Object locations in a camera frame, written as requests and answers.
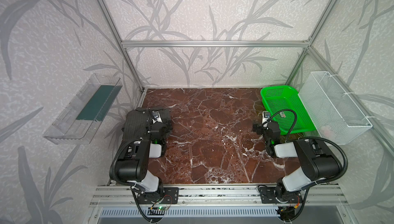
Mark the grey pinstriped long sleeve shirt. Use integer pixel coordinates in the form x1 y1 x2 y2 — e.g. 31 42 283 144
122 107 172 145

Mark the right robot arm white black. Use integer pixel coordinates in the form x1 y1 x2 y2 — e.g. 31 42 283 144
252 120 348 203

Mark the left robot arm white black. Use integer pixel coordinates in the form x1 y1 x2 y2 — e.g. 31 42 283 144
109 120 172 202

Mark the green plastic basket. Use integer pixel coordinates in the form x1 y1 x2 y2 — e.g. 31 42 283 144
260 85 316 135

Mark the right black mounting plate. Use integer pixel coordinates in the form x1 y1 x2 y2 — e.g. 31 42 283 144
257 185 302 204

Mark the black mounting plate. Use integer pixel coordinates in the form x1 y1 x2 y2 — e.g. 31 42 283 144
257 185 302 204
137 187 180 204

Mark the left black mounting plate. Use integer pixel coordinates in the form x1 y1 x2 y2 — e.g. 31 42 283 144
137 187 180 204

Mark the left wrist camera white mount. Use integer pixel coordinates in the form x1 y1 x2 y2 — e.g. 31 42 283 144
152 111 163 123

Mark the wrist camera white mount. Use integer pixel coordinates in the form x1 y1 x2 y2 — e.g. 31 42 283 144
152 111 163 123
262 111 271 124

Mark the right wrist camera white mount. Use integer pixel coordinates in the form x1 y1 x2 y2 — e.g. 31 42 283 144
262 111 271 124

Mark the white wire mesh basket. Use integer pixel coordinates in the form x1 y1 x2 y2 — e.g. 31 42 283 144
299 71 372 145

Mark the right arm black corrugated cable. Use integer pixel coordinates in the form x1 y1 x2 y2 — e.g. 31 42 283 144
266 109 348 222

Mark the clear plastic wall tray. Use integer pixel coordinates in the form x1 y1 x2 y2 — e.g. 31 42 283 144
43 74 123 145

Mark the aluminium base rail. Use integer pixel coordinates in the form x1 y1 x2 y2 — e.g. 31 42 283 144
89 184 348 207

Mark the aluminium horizontal frame bar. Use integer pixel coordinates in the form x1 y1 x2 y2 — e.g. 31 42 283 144
121 40 309 48

